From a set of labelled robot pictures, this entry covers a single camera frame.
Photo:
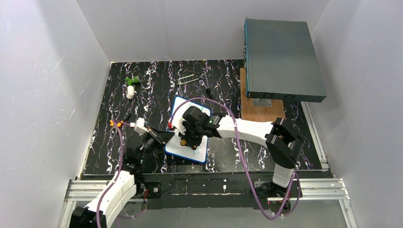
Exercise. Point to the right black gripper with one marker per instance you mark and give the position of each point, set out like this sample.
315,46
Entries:
188,137

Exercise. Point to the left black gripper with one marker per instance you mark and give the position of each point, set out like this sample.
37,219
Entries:
158,137

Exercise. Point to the green white toy figure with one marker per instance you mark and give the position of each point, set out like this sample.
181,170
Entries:
131,92

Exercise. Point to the wire whiteboard stand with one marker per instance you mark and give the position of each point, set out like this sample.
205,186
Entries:
200,78

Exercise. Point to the blue framed whiteboard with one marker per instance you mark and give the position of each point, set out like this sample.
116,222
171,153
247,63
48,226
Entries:
199,154

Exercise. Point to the silver metal bracket plate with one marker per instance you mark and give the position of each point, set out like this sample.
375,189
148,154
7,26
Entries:
262,102

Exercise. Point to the wooden board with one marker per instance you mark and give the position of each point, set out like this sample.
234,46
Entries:
258,113

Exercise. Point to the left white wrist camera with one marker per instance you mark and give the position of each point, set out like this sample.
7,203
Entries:
139,126

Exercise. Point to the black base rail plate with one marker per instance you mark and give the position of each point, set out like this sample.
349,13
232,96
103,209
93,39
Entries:
199,190

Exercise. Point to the orange handled pliers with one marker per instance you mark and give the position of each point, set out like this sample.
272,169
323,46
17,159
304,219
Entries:
116,124

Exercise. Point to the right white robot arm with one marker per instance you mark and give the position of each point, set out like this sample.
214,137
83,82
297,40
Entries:
279,137

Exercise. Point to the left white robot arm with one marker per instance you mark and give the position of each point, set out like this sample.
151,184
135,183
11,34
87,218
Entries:
103,210

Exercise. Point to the dark grey metal box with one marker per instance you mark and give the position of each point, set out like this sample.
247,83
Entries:
281,62

